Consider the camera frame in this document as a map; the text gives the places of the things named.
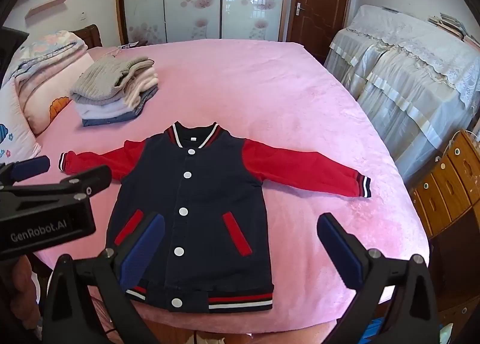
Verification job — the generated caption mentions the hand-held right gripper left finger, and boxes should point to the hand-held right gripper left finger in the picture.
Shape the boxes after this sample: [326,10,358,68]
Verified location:
[43,212,166,344]

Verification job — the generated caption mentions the brown wooden door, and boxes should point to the brown wooden door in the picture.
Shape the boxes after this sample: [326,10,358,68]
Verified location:
[279,0,355,65]

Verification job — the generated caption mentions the white lace covered furniture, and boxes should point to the white lace covered furniture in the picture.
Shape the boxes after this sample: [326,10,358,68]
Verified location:
[323,4,480,185]

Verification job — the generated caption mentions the pink wall shelf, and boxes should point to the pink wall shelf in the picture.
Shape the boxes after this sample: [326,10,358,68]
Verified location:
[24,0,72,21]

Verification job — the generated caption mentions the cream folded sweater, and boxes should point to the cream folded sweater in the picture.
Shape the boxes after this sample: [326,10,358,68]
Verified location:
[116,66,160,108]

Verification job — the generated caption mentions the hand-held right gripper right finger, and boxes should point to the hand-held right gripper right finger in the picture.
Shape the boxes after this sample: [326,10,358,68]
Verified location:
[317,212,441,344]

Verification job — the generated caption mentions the white cushion with blue print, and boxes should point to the white cushion with blue print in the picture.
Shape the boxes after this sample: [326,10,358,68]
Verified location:
[0,81,42,164]

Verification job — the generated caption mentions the wooden drawer cabinet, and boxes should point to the wooden drawer cabinet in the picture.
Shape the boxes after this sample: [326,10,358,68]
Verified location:
[409,130,480,333]

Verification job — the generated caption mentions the pink pillow with orange print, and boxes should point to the pink pillow with orange print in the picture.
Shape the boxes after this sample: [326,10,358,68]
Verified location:
[15,55,94,137]

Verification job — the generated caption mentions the white folded garment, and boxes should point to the white folded garment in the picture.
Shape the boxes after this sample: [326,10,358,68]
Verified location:
[74,98,130,119]

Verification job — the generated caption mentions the blue denim garment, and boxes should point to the blue denim garment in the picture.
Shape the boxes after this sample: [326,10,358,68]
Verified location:
[82,89,158,127]

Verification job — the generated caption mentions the grey knitted sweater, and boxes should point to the grey knitted sweater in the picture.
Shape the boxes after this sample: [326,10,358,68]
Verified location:
[70,56,155,105]

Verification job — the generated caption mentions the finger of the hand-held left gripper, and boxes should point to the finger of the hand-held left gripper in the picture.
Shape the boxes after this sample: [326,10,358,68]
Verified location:
[0,155,51,189]
[0,165,112,214]

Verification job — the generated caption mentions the floral folded quilt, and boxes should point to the floral folded quilt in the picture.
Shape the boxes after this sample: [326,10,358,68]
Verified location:
[9,30,89,84]

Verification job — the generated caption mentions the person's left hand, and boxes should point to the person's left hand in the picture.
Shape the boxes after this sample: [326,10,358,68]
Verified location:
[7,254,42,330]

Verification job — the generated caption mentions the navy and red varsity jacket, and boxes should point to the navy and red varsity jacket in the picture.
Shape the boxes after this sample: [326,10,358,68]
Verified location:
[58,122,372,314]

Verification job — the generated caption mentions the stack of books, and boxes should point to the stack of books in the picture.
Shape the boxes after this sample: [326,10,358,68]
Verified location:
[427,11,480,48]

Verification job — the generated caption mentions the pink bed blanket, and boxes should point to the pink bed blanket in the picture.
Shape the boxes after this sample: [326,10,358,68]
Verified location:
[32,39,430,344]

